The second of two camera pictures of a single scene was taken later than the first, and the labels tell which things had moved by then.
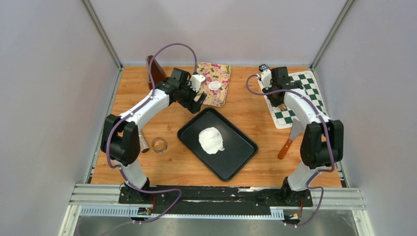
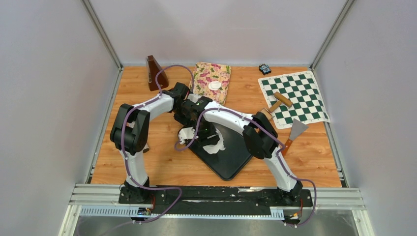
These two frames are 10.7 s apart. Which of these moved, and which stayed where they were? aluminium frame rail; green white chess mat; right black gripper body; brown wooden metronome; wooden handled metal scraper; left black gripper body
Moved: right black gripper body; left black gripper body
Stayed: brown wooden metronome; green white chess mat; wooden handled metal scraper; aluminium frame rail
